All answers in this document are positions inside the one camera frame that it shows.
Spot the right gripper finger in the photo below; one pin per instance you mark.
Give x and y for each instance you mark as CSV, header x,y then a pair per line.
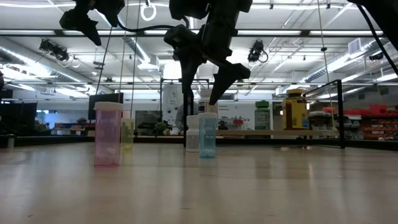
x,y
188,56
225,77

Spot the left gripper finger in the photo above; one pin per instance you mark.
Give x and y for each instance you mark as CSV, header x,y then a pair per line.
x,y
81,23

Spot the green medicine bottle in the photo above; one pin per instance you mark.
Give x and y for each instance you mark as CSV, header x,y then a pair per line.
x,y
262,118

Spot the blue pill vial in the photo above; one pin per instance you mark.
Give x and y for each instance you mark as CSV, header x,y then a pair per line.
x,y
207,137

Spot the small white medicine bottle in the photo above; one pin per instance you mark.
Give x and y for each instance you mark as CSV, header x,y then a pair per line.
x,y
192,137

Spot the amber bottle yellow cap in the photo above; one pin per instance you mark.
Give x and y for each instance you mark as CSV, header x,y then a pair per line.
x,y
293,112

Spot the yellow-green pill vial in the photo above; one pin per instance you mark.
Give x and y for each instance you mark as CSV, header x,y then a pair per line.
x,y
128,133

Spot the pink pill vial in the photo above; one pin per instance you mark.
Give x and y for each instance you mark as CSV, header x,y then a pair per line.
x,y
108,137

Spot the white cabinet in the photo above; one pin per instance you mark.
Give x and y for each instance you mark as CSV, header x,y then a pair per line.
x,y
171,105

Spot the small potted plant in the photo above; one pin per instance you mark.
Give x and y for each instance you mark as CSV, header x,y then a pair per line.
x,y
160,127

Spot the black monitor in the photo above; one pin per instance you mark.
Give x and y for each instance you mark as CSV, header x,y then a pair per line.
x,y
105,97

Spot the gray storage bins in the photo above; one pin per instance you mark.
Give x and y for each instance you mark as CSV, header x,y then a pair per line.
x,y
351,119

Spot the red storage bins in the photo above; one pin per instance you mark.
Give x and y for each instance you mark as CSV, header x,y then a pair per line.
x,y
377,109

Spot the black ceiling camera rig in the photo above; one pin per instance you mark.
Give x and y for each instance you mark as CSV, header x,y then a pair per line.
x,y
54,49

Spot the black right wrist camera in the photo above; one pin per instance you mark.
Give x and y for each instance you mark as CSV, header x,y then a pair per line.
x,y
189,7

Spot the black overhead light rail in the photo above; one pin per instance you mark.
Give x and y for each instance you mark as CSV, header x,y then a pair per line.
x,y
140,32

